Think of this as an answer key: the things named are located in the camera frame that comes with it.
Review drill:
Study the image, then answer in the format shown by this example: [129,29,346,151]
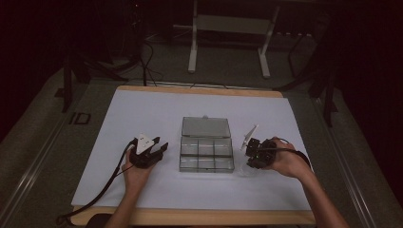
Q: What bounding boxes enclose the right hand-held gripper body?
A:
[240,123,278,169]

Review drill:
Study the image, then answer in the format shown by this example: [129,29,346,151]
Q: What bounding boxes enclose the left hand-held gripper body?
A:
[128,132,164,169]

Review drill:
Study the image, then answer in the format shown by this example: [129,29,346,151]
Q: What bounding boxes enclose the clear grey compartment box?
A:
[179,115,236,174]

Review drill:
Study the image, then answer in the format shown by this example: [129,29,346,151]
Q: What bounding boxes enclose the person's left hand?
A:
[122,151,157,198]

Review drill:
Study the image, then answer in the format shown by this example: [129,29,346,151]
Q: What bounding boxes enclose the person's right hand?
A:
[264,136,314,181]

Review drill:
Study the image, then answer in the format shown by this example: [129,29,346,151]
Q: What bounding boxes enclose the white table mat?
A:
[70,89,314,212]

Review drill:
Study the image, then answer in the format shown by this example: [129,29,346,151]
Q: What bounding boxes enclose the black stand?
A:
[54,51,129,114]
[274,29,339,128]

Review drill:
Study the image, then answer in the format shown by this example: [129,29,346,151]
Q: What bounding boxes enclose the white metal stand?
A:
[187,0,281,79]

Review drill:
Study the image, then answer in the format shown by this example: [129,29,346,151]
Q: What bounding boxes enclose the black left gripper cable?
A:
[56,142,137,226]

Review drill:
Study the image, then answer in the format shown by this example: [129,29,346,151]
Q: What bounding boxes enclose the black floor cables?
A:
[137,39,165,87]

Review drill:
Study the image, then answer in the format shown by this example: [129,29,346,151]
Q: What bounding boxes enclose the metal floor rail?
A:
[312,96,379,228]
[0,108,75,222]

